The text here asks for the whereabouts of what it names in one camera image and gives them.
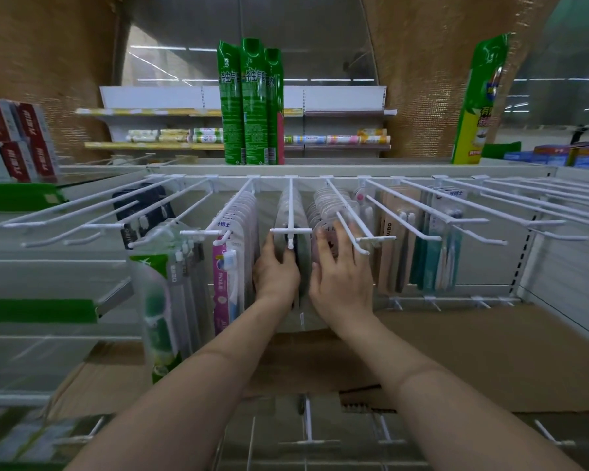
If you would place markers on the person's left hand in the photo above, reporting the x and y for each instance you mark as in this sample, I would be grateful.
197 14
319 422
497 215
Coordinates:
277 282

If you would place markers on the person's right hand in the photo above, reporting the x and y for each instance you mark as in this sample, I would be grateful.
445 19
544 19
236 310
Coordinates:
343 294

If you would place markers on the pink label toothbrush pack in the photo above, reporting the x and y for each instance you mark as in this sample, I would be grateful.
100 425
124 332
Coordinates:
223 289

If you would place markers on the beige twin toothbrush pack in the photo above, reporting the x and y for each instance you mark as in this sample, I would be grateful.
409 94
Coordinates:
388 259

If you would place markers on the oval twin black toothbrush pack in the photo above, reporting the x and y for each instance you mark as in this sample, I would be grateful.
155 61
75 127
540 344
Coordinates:
282 210

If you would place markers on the kids toothbrush pack blue toy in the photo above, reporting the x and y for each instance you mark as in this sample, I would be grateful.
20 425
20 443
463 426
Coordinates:
321 210

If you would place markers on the teal twin toothbrush pack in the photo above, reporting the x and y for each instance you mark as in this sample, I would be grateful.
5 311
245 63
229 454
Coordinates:
432 264

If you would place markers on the clear pink-topped toothbrush pack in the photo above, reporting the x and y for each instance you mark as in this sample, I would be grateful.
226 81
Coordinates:
363 201

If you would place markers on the green label toothbrush pack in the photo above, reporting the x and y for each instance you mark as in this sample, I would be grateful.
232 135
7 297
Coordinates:
162 309

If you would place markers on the person's left forearm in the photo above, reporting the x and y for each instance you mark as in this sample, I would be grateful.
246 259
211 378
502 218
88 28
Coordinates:
176 412

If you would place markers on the person's right forearm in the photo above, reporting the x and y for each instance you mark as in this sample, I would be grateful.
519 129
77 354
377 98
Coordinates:
446 407

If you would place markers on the white shelf unit yellow strips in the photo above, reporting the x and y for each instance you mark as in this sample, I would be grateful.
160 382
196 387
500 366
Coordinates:
152 97

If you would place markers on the row of colourful wrap rolls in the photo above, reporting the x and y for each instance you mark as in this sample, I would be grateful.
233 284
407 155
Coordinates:
334 139

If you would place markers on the brown cardboard tray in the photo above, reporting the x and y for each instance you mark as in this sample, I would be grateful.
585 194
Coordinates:
496 358

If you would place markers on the green spray can red side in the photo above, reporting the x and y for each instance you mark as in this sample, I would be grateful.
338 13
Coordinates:
276 107

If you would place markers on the tall green spray can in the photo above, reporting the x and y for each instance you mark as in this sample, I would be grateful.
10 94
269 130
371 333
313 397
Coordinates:
231 107
255 107

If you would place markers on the green yellow spray can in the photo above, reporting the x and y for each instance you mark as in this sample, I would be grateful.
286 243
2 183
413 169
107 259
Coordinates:
478 102

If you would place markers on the woven brown column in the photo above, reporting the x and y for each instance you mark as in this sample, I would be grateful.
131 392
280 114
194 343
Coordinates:
44 58
446 58

